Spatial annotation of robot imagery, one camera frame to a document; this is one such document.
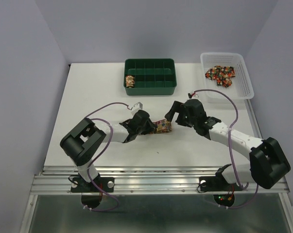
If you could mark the aluminium frame rail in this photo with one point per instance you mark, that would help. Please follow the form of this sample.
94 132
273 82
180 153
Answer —
156 178

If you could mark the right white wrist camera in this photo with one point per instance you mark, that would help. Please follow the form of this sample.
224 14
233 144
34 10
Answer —
193 95

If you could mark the dark floral tie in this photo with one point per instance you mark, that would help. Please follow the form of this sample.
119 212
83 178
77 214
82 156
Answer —
222 75

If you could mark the rolled patterned tie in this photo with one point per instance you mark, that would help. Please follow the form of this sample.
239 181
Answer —
129 81

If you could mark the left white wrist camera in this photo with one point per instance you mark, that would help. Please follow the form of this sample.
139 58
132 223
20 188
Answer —
135 108

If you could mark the white plastic basket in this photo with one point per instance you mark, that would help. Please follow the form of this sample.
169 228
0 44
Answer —
241 88

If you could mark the colourful squares patterned tie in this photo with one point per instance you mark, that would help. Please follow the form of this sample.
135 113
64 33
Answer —
162 126

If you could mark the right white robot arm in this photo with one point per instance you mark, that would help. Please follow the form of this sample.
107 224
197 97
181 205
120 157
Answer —
267 161

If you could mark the green divided organizer tray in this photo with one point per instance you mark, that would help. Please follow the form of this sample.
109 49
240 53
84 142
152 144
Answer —
153 76

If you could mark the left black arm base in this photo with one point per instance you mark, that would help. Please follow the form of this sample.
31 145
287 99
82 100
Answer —
78 185

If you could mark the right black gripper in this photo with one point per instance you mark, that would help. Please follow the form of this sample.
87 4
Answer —
176 107

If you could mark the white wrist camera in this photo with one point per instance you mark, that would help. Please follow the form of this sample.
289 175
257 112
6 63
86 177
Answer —
135 108
193 95

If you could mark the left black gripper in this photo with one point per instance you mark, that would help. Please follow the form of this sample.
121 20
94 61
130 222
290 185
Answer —
150 127

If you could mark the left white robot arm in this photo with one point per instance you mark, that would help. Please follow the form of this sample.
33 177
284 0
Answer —
82 142

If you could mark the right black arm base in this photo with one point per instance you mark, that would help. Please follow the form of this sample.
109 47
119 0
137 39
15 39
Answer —
215 184

